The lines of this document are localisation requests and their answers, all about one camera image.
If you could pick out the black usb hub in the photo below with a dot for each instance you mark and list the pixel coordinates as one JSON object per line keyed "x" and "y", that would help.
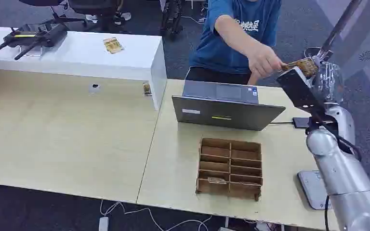
{"x": 301, "y": 122}

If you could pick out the white power strip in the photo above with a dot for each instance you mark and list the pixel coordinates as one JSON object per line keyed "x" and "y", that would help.
{"x": 103, "y": 224}

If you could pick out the grey laptop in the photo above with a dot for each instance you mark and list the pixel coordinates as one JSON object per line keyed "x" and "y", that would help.
{"x": 223, "y": 111}

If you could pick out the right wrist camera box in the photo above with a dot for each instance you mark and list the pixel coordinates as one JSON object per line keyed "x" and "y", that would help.
{"x": 300, "y": 92}

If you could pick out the black remote controller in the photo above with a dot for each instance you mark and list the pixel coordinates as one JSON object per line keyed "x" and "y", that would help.
{"x": 35, "y": 36}

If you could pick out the small card under shelf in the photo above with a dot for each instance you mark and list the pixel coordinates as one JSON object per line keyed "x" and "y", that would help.
{"x": 146, "y": 89}

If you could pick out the person's right hand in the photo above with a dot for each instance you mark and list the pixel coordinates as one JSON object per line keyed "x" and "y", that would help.
{"x": 263, "y": 62}

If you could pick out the grey standing panel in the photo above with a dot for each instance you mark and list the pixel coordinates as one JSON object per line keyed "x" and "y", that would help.
{"x": 363, "y": 32}

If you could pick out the clear controller stand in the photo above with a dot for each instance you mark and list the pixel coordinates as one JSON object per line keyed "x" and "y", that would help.
{"x": 31, "y": 52}

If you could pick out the black equipment frame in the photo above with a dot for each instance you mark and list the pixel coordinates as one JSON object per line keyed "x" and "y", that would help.
{"x": 171, "y": 16}

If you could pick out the round stanchion base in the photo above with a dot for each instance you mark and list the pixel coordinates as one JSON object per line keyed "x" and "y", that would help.
{"x": 311, "y": 52}

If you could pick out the yellow card pair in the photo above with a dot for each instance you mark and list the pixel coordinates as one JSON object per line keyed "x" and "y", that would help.
{"x": 113, "y": 45}

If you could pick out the white shoes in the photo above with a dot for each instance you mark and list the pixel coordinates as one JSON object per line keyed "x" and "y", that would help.
{"x": 122, "y": 16}

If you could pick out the metal stanchion pole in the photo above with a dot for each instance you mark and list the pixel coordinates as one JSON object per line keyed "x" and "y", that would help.
{"x": 341, "y": 24}

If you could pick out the card in wooden box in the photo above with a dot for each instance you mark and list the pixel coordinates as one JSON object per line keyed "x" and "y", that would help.
{"x": 217, "y": 180}

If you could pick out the black office chair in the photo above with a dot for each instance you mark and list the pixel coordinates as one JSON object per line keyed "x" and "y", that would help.
{"x": 54, "y": 12}
{"x": 99, "y": 9}

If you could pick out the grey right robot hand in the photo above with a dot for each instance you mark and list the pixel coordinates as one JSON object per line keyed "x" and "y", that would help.
{"x": 330, "y": 81}

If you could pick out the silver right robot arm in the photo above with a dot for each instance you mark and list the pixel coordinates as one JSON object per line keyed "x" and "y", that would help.
{"x": 341, "y": 178}

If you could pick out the person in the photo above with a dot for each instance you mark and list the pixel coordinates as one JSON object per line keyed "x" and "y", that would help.
{"x": 229, "y": 47}

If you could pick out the white desk riser shelf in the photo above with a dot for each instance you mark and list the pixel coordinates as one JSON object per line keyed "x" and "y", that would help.
{"x": 76, "y": 54}

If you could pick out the wooden compartment box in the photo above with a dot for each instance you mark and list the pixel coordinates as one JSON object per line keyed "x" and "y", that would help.
{"x": 229, "y": 169}

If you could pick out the grey flat device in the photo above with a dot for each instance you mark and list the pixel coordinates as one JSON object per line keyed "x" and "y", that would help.
{"x": 312, "y": 189}

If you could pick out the yellow printed card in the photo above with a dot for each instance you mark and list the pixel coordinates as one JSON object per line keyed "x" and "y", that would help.
{"x": 303, "y": 66}

